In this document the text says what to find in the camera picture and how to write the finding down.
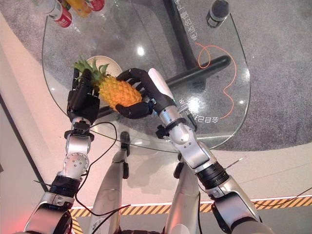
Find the yellow black hazard tape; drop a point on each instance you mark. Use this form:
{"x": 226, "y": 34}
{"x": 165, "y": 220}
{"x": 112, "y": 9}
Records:
{"x": 151, "y": 209}

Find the orange juice bottle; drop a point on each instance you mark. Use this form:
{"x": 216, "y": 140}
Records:
{"x": 81, "y": 7}

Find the silver right robot leg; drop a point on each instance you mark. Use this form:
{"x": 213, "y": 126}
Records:
{"x": 185, "y": 195}

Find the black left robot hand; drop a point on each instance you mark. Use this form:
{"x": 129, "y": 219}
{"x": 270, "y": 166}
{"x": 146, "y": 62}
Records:
{"x": 81, "y": 102}

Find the silver left robot leg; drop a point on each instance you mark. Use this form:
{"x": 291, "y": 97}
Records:
{"x": 109, "y": 185}

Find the silver robot leg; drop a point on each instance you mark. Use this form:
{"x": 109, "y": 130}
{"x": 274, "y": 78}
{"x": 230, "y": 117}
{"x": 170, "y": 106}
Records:
{"x": 109, "y": 185}
{"x": 185, "y": 195}

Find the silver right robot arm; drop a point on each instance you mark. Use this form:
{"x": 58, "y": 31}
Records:
{"x": 195, "y": 151}

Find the dark bottle with black cap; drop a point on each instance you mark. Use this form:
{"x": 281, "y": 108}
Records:
{"x": 218, "y": 12}

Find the yellow pineapple with green crown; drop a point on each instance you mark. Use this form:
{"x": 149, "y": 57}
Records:
{"x": 118, "y": 91}

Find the black table base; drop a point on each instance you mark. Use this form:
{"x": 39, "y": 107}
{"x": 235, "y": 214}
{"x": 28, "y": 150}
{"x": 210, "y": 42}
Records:
{"x": 181, "y": 29}

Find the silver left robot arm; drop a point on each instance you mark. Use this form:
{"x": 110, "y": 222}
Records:
{"x": 74, "y": 161}

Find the cream round plate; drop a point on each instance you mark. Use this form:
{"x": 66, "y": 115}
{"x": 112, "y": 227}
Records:
{"x": 112, "y": 65}

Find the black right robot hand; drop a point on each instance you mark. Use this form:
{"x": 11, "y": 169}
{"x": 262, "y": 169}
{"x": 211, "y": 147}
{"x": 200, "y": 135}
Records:
{"x": 158, "y": 93}

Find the dark left robot foot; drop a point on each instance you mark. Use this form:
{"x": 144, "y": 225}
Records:
{"x": 125, "y": 137}

